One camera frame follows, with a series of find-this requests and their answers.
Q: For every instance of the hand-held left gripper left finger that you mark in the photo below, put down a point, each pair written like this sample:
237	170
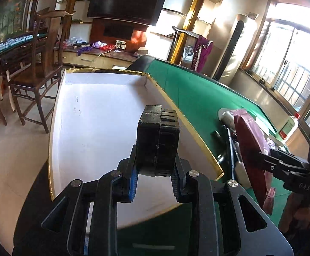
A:
133	189

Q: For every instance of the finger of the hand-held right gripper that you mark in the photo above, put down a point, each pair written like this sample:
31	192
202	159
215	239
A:
271	165
291	156

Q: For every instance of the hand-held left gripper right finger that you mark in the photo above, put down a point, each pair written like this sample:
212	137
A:
175	187

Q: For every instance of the red embroidered packet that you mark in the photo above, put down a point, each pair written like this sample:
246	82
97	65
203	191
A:
251	152

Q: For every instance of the black plastic holder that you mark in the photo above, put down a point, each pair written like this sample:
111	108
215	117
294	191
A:
157	141

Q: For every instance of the round metal table tray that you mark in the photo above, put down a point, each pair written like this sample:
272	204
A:
220	113

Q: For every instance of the white gold-rimmed cardboard box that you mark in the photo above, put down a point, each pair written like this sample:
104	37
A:
96	117

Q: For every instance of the person's right hand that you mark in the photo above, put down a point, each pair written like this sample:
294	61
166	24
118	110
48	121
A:
296	213

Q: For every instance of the white bottle red cap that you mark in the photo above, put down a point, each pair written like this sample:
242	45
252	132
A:
294	120

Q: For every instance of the window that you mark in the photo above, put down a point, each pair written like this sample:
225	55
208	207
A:
285	53

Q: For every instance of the standing air conditioner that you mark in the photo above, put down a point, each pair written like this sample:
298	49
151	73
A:
235	50

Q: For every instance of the purple fringed cloth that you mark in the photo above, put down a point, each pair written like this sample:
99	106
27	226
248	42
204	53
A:
204	54

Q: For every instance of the low wooden television cabinet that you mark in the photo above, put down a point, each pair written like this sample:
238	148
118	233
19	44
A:
101	58

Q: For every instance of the wooden chair round medallion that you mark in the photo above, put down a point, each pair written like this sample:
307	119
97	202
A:
187	50

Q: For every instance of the red cloth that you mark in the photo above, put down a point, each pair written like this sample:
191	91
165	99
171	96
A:
108	48

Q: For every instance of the purple plush toy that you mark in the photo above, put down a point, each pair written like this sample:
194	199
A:
99	44

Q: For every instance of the tall-back wooden chair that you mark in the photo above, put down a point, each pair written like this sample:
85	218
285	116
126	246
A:
45	69

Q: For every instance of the clear plastic bags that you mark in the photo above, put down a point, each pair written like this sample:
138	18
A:
75	42

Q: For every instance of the dark wooden mahjong table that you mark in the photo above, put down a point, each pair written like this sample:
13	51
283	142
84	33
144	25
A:
16	50

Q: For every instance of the black flat television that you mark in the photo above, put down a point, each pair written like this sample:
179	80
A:
125	4

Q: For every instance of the row of mahjong tiles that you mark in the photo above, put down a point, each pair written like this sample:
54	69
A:
11	41

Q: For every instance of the gold framed wall shelves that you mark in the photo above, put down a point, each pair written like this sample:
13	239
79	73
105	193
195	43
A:
72	2
181	10

